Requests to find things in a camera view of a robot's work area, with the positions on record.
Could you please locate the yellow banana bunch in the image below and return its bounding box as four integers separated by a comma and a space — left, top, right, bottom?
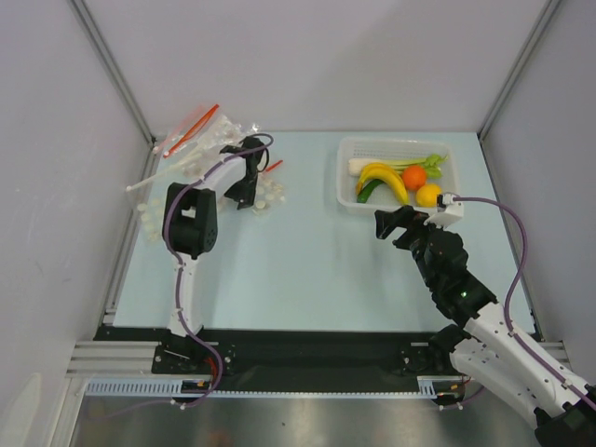
356, 163, 410, 205

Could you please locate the orange fruit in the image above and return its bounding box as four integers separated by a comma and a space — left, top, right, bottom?
401, 165, 427, 192

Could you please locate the clear dotted zip bag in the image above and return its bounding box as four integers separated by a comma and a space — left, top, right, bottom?
125, 134, 220, 244

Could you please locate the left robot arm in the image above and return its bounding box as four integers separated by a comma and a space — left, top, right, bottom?
162, 132, 274, 337

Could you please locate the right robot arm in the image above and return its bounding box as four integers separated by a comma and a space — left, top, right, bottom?
374, 206, 595, 446

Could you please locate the dotted zip bag red slider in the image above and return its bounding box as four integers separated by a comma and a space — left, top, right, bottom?
210, 115, 285, 215

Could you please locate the clear zip bag red zipper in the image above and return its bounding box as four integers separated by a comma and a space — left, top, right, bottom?
152, 103, 220, 159

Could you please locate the green chili pepper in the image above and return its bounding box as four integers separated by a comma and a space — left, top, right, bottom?
357, 179, 384, 204

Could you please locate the yellow lemon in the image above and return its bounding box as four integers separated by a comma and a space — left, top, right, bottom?
415, 183, 442, 208

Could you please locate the green onion stalk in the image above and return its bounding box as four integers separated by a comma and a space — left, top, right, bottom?
347, 154, 449, 179

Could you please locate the white perforated plastic basket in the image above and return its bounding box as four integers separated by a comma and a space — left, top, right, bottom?
336, 137, 459, 214

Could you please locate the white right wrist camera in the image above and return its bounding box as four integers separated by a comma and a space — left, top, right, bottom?
424, 193, 464, 229

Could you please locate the white slotted cable duct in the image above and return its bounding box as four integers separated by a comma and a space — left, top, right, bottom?
86, 374, 471, 400

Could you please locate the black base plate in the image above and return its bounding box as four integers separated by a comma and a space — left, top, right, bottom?
95, 326, 464, 394

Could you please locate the aluminium frame rail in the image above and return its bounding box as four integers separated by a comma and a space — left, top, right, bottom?
66, 0, 156, 147

